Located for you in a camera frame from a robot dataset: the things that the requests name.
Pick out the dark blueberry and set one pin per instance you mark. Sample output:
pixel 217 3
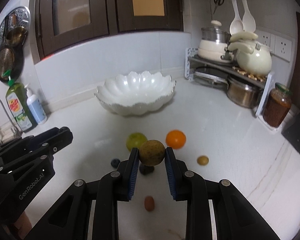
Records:
pixel 115 163

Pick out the brownish yellow round fruit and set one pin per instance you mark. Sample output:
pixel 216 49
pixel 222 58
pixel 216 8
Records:
pixel 151 153

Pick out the glass pan lid under shelf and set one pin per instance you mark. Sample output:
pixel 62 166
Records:
pixel 211 77

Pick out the stainless steel pot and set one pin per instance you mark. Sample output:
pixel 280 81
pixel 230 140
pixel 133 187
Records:
pixel 243 93

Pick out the dark grape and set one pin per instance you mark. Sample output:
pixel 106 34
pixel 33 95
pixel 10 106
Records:
pixel 145 170

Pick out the glass jar brown preserve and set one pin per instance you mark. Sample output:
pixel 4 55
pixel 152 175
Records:
pixel 278 105

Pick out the cream ceramic kettle pot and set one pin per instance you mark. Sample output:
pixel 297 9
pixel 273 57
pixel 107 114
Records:
pixel 251 55

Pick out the white rice spoon right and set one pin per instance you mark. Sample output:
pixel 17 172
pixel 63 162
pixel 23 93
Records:
pixel 248 20

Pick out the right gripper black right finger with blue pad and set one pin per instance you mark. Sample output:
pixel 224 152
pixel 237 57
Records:
pixel 188 186

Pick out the white blue pump bottle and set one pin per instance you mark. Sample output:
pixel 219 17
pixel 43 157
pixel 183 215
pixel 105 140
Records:
pixel 35 106

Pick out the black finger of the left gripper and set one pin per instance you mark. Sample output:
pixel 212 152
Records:
pixel 53 139

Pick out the white wall socket panel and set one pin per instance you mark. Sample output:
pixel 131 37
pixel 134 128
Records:
pixel 279 46

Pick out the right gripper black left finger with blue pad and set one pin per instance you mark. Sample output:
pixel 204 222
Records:
pixel 116 186

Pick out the orange fruit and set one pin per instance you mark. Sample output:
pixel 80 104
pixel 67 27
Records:
pixel 175 139

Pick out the white metal corner shelf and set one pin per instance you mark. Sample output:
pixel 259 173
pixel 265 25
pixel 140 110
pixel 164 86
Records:
pixel 193 61

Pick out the white scalloped ceramic bowl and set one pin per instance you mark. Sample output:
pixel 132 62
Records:
pixel 136 93

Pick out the person hand holding gripper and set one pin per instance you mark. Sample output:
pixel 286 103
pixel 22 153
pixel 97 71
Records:
pixel 19 229

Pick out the white rice spoon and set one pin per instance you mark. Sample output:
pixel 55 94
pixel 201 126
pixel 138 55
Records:
pixel 248 20
pixel 236 25

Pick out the round strainer on wall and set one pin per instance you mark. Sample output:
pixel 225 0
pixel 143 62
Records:
pixel 12 59

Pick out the green dish soap bottle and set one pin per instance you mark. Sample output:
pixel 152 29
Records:
pixel 16 99

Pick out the black kitchen scissors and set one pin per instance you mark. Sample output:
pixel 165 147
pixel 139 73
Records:
pixel 217 3

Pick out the small red cherry tomato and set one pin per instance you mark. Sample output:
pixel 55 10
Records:
pixel 149 203

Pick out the cream stacked pot glass lid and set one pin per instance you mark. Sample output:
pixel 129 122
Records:
pixel 214 44

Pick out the green apple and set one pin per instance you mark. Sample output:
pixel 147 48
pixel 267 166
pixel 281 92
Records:
pixel 135 140

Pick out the small yellow kumquat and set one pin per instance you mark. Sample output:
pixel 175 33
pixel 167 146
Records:
pixel 202 160

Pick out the white rice spoon left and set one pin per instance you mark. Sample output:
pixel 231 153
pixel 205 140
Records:
pixel 236 25

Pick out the dark wooden window frame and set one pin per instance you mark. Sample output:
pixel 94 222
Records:
pixel 60 24

